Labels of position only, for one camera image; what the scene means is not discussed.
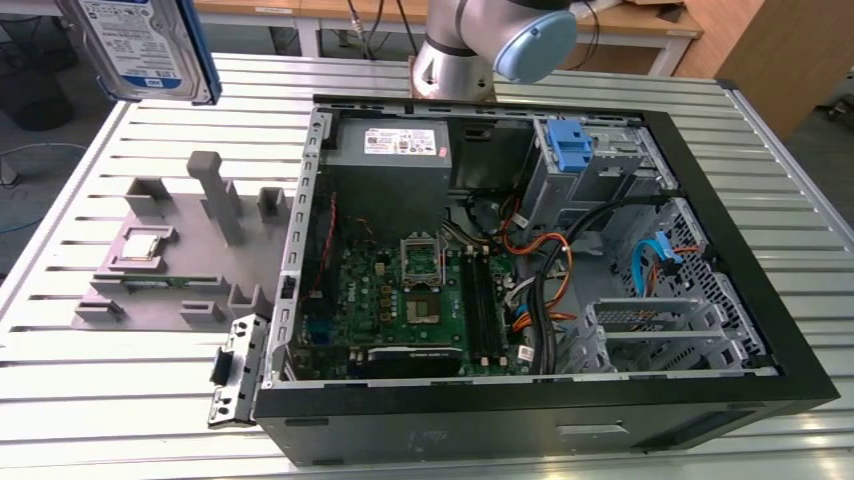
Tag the hard disk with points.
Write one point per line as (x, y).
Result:
(140, 50)

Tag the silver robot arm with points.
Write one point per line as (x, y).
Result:
(453, 50)

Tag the grey power supply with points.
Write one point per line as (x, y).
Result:
(387, 200)

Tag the CPU socket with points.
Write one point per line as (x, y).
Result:
(424, 311)

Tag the green motherboard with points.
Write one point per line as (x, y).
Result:
(360, 300)

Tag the black RAM slot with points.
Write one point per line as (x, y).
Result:
(476, 310)

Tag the grey metal drive cage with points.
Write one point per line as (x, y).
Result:
(553, 200)

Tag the black graphics card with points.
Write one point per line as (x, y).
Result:
(413, 364)

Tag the blue plastic drive latch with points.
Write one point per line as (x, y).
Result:
(567, 145)

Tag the grey parts rack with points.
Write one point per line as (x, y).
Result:
(200, 275)

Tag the black PC case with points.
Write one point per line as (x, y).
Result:
(467, 425)

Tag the green RAM stick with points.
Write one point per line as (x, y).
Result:
(156, 283)

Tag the silver CPU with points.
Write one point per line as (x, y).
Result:
(141, 246)

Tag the wooden top desk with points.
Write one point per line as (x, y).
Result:
(640, 25)
(280, 10)

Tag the wooden cabinet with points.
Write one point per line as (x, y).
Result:
(787, 60)

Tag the black bin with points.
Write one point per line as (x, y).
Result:
(33, 100)

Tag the office chair base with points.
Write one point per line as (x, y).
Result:
(839, 107)

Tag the grey card retention bracket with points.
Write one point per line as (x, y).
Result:
(248, 350)

